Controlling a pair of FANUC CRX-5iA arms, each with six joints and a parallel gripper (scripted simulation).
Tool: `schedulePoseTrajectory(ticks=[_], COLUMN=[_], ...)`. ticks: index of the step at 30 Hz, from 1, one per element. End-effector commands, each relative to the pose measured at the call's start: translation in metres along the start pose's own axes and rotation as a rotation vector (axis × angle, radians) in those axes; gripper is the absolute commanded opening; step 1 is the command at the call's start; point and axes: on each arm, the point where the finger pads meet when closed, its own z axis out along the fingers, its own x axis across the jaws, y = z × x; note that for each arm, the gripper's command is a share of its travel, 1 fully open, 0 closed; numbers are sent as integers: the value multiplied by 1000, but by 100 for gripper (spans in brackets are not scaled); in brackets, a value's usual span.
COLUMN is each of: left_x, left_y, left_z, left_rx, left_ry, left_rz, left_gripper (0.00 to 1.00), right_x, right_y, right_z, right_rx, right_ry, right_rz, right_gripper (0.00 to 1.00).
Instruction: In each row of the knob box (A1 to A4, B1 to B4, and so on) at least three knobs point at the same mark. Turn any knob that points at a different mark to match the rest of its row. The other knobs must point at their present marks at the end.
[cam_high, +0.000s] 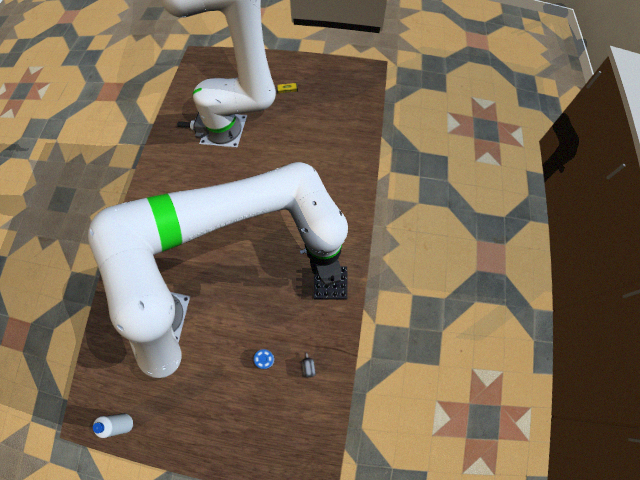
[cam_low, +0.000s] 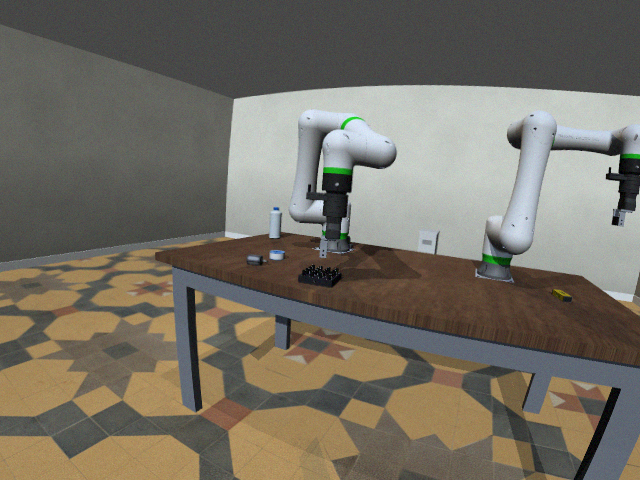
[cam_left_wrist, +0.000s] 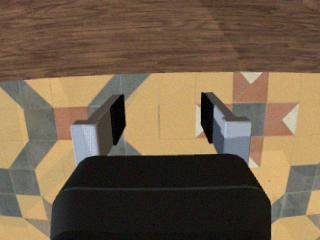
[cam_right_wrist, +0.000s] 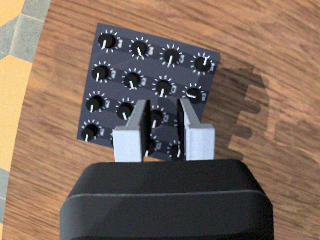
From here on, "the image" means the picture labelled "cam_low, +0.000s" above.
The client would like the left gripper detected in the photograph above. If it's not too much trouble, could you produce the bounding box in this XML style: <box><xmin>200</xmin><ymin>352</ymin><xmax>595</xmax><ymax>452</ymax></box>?
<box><xmin>606</xmin><ymin>158</ymin><xmax>640</xmax><ymax>227</ymax></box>

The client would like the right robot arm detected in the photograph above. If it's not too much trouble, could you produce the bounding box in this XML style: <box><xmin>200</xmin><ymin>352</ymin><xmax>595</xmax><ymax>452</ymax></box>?
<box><xmin>289</xmin><ymin>109</ymin><xmax>397</xmax><ymax>252</ymax></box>

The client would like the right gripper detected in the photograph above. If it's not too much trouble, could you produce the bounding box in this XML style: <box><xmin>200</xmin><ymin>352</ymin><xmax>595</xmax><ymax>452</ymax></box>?
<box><xmin>306</xmin><ymin>173</ymin><xmax>353</xmax><ymax>258</ymax></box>

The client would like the dark grey knob panel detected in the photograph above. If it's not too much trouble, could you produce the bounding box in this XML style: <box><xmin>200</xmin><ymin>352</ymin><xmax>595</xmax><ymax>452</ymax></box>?
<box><xmin>298</xmin><ymin>265</ymin><xmax>341</xmax><ymax>287</ymax></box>

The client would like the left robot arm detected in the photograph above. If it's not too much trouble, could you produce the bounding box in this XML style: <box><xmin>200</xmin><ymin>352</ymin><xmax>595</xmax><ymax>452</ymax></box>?
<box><xmin>477</xmin><ymin>111</ymin><xmax>640</xmax><ymax>280</ymax></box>

